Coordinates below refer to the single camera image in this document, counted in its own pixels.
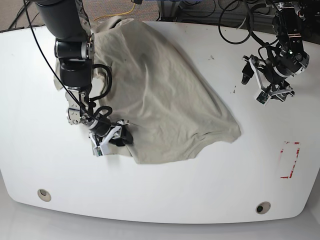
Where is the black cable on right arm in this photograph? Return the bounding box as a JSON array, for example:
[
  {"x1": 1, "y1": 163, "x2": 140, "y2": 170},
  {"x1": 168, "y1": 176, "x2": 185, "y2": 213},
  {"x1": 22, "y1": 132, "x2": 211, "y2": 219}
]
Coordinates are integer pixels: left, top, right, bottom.
[{"x1": 23, "y1": 0, "x2": 113, "y2": 126}]

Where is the beige grey t-shirt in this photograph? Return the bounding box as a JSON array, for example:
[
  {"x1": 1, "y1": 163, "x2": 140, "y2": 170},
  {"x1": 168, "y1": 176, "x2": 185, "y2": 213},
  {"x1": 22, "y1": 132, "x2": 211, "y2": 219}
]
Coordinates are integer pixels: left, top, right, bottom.
[{"x1": 53, "y1": 17, "x2": 243, "y2": 165}]

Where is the yellow cable on floor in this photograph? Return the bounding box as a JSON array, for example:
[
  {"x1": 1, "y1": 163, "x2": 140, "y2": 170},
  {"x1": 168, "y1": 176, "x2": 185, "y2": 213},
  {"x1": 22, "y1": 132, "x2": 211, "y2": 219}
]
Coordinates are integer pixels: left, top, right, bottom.
[{"x1": 93, "y1": 2, "x2": 137, "y2": 22}]

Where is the table cable grommet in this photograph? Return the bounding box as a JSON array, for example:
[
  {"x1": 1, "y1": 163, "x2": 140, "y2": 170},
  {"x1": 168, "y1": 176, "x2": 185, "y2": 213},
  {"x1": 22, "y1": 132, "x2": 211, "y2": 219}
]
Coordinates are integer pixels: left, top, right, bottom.
[
  {"x1": 255, "y1": 201, "x2": 271, "y2": 215},
  {"x1": 37, "y1": 189, "x2": 52, "y2": 202}
]

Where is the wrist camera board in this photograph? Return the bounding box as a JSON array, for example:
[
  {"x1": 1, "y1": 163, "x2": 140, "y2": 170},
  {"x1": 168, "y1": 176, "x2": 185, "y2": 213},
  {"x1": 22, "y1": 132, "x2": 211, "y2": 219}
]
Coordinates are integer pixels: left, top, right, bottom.
[
  {"x1": 92, "y1": 145, "x2": 110, "y2": 157},
  {"x1": 254, "y1": 90, "x2": 271, "y2": 106}
]

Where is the red tape rectangle marking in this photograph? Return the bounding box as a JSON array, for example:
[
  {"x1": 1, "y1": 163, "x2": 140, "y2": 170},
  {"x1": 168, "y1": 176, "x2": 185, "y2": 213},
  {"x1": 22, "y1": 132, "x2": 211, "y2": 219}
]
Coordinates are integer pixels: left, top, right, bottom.
[{"x1": 277, "y1": 141, "x2": 301, "y2": 179}]

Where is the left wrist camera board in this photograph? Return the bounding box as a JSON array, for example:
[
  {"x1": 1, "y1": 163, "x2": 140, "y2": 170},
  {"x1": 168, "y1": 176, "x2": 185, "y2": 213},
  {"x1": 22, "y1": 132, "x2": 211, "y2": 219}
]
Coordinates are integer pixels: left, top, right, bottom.
[{"x1": 254, "y1": 90, "x2": 271, "y2": 106}]

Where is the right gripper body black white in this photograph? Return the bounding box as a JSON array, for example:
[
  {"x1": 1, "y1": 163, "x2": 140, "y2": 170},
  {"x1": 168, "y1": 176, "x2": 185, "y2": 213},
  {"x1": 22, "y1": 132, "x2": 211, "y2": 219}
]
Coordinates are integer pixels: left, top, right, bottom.
[{"x1": 88, "y1": 119, "x2": 128, "y2": 148}]

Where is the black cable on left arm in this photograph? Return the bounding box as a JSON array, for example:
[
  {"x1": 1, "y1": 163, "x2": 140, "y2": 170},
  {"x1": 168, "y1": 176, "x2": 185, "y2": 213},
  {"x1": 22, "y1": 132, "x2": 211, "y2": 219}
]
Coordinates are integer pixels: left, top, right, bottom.
[{"x1": 217, "y1": 0, "x2": 278, "y2": 47}]

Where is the left table cable grommet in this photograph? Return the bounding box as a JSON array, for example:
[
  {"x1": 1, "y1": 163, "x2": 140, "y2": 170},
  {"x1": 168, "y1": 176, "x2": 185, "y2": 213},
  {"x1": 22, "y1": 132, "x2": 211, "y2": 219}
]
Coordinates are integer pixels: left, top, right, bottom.
[{"x1": 37, "y1": 189, "x2": 52, "y2": 202}]

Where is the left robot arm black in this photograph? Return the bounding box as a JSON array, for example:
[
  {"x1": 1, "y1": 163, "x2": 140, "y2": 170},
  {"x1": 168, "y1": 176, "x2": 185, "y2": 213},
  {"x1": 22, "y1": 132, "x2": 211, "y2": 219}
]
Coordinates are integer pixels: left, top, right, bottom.
[{"x1": 241, "y1": 0, "x2": 310, "y2": 105}]

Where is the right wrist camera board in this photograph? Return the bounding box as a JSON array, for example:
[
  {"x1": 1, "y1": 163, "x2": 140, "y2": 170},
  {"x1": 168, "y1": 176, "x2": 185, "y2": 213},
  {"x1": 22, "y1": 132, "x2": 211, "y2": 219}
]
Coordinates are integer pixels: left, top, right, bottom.
[{"x1": 92, "y1": 145, "x2": 110, "y2": 157}]

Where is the right table cable grommet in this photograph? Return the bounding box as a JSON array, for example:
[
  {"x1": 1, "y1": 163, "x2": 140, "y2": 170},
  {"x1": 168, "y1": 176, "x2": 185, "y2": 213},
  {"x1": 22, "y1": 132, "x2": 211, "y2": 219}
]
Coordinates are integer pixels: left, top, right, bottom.
[{"x1": 255, "y1": 201, "x2": 271, "y2": 215}]

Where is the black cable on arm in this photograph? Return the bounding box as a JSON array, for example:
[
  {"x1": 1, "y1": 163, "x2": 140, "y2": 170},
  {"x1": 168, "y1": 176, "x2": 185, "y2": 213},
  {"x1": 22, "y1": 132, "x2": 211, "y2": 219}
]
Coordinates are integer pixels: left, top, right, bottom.
[
  {"x1": 23, "y1": 0, "x2": 113, "y2": 126},
  {"x1": 217, "y1": 0, "x2": 278, "y2": 47}
]

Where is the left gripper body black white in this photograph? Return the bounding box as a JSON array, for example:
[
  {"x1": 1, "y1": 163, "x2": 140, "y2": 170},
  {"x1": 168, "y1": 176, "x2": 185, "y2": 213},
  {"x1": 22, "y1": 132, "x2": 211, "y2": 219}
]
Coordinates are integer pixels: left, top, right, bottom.
[{"x1": 242, "y1": 55, "x2": 294, "y2": 100}]

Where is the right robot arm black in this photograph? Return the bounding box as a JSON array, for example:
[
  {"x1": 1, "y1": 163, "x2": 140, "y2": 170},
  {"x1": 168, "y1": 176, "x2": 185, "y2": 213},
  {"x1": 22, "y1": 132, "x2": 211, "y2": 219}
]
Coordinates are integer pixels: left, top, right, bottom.
[{"x1": 35, "y1": 0, "x2": 133, "y2": 156}]

